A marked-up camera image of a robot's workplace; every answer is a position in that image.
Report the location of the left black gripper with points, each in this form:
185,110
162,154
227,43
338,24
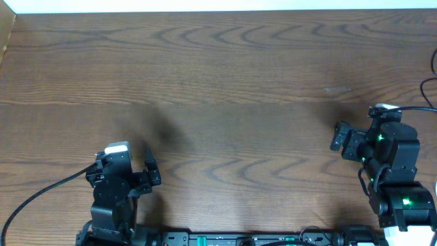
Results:
147,175

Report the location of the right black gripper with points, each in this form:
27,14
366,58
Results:
355,138

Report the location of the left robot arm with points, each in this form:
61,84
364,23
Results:
117,189

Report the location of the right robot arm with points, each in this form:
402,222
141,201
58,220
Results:
388,152

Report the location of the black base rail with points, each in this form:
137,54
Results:
256,239

